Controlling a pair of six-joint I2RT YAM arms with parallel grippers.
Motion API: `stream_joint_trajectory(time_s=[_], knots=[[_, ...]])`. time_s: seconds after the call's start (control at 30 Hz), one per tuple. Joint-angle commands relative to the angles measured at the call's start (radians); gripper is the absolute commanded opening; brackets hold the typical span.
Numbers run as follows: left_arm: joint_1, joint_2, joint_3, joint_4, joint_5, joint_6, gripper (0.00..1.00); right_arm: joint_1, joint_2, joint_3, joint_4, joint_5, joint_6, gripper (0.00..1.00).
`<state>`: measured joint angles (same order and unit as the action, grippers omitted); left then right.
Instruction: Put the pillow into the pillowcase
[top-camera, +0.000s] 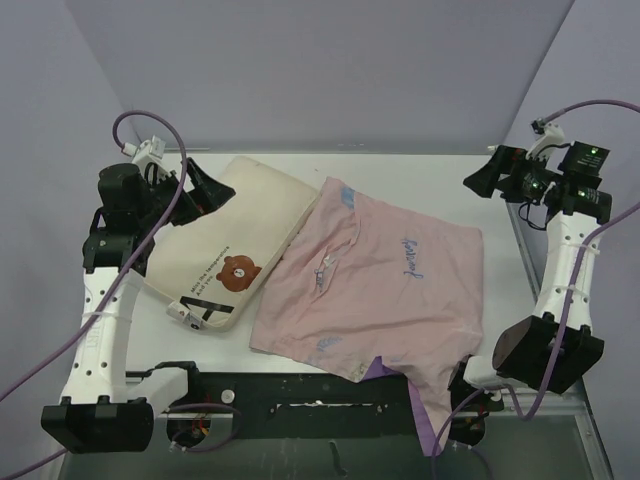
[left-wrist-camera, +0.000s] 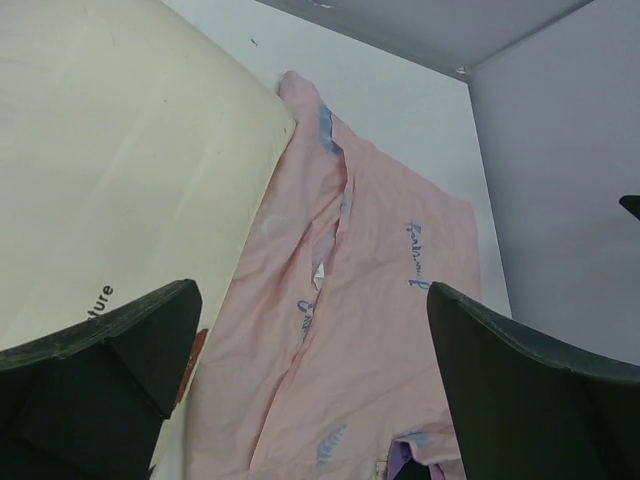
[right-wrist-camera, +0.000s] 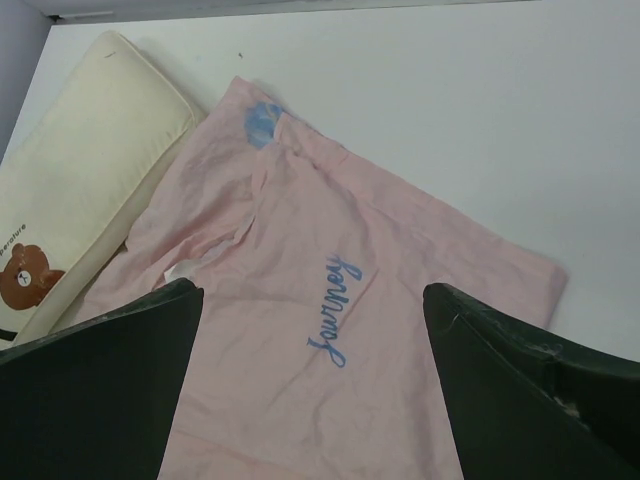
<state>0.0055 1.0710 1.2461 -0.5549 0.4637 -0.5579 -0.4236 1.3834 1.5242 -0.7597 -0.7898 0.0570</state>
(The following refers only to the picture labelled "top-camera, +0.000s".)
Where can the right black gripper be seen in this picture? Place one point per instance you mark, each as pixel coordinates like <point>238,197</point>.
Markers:
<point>506,160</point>

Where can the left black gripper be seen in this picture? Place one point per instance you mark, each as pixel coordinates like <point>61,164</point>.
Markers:
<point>204,199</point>

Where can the cream pillow with bear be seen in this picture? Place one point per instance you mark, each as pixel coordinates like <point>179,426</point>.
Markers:
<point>210,268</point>

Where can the pink pillowcase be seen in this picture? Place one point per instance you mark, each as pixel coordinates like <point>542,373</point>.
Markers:
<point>366,289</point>

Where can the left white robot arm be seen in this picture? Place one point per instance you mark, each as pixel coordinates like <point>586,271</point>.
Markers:
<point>98,412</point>

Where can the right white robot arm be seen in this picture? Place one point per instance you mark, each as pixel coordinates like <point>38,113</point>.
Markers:
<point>553,347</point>

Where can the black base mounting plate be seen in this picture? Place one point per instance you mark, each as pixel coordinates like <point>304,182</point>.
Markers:
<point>308,406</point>

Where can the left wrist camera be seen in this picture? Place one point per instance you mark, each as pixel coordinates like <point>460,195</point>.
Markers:
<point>148,152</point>

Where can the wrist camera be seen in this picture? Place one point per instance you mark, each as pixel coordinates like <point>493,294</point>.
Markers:
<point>548,135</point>
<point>148,152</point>

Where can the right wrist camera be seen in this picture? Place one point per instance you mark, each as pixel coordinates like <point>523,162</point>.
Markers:
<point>548,135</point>

